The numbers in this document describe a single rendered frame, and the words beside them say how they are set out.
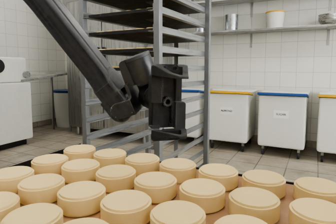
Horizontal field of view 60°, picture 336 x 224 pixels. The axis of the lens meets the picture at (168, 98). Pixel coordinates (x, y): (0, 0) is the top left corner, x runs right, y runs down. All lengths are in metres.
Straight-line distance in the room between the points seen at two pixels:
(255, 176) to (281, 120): 3.26
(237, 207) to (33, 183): 0.22
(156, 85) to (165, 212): 0.30
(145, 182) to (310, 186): 0.18
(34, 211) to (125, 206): 0.08
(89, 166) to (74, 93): 4.29
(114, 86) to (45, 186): 0.33
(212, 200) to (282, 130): 3.35
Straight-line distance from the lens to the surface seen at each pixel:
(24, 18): 5.65
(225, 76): 4.39
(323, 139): 3.65
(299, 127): 3.62
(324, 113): 3.61
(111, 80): 0.64
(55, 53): 5.99
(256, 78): 4.29
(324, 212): 0.31
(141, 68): 0.60
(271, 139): 3.69
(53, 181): 0.37
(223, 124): 3.77
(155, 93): 0.53
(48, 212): 0.30
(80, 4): 1.62
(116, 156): 0.44
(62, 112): 5.47
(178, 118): 0.55
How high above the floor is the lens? 1.05
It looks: 6 degrees down
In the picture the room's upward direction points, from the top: straight up
